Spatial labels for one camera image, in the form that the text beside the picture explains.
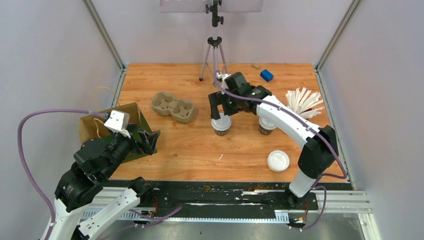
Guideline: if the brown coffee cup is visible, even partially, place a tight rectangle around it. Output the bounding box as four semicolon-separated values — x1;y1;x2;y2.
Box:
214;129;229;136
259;127;273;135

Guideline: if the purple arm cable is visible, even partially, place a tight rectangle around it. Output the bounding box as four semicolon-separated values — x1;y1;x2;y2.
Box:
17;108;185;240
213;70;348;232

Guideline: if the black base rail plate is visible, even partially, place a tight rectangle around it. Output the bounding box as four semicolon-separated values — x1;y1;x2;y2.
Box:
122;180;372;224

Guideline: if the blue small block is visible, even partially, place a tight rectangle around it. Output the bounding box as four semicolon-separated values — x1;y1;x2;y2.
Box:
260;69;274;83

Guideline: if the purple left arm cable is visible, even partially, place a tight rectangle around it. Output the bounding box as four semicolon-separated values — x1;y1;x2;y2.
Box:
17;108;185;240

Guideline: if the white single cup lid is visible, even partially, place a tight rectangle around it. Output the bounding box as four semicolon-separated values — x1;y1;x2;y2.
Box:
259;117;277;131

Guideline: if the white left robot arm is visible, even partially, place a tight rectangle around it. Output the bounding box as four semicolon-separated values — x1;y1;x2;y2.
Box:
41;123;161;240

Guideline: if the white wrapped straws bundle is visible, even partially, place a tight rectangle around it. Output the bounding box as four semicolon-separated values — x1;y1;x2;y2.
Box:
285;87;324;120

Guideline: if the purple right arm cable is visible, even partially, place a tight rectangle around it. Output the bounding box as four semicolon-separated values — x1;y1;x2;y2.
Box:
213;70;348;232

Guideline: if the white plastic lid stack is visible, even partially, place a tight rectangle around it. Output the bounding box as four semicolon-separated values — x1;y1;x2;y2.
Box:
267;150;290;173

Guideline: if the grey pulp cup carrier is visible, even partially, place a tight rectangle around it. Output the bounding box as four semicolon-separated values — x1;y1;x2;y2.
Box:
150;91;195;123

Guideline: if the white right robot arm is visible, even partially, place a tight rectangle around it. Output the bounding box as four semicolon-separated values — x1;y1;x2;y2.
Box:
208;71;339;209

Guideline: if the grey camera tripod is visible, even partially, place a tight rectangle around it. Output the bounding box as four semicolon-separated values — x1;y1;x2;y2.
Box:
199;0;229;87

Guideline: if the small tan block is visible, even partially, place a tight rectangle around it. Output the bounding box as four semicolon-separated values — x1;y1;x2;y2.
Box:
251;63;262;70

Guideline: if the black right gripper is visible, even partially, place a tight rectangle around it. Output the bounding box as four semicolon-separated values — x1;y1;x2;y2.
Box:
209;89;243;120

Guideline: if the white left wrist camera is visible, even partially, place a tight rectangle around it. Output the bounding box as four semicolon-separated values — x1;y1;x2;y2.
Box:
104;110;131;138

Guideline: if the green paper bag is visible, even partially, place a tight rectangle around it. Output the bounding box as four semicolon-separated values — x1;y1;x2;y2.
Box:
74;103;161;169

